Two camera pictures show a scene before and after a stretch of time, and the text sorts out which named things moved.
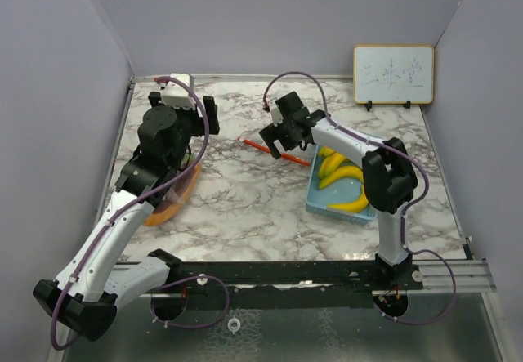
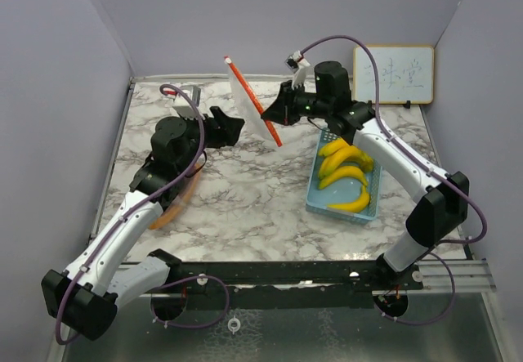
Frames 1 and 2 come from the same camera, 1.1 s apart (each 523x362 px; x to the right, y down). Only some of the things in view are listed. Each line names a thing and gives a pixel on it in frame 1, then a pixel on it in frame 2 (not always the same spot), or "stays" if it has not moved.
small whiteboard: [393, 74] stays
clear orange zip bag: [176, 197] stays
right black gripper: [271, 134] to [281, 110]
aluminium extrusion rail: [470, 275] stays
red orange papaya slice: [176, 198] stays
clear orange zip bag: [284, 155] to [251, 114]
